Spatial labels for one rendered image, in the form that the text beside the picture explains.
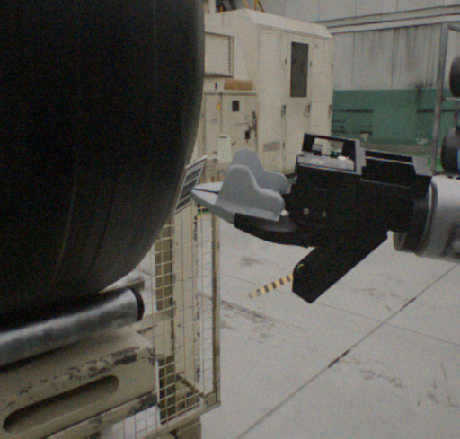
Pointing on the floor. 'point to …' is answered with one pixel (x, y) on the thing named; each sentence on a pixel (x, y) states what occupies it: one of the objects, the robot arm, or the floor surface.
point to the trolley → (448, 153)
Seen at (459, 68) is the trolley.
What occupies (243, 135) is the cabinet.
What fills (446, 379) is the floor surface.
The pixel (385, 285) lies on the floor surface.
